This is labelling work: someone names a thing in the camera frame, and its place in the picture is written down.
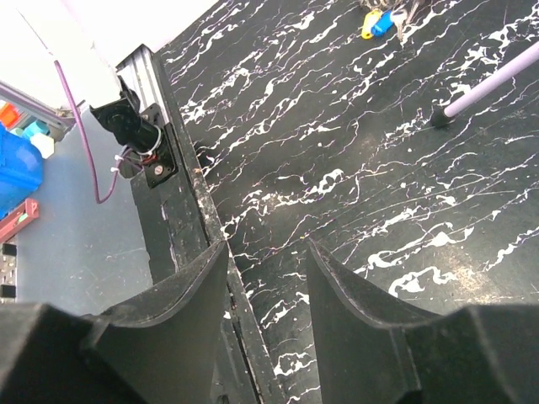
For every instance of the blue plastic bin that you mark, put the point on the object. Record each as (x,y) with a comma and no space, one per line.
(21,170)

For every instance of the lilac music stand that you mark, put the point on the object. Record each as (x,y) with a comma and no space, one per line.
(444,116)

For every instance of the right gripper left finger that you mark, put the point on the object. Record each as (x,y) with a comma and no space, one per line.
(157,347)

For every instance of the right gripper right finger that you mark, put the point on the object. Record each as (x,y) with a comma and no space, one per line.
(372,347)

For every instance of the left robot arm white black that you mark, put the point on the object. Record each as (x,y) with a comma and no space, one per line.
(144,132)

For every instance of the aluminium frame rail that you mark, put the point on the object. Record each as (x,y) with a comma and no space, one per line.
(139,73)

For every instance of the large toothed keyring disc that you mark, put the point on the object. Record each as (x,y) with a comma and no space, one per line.
(382,15)

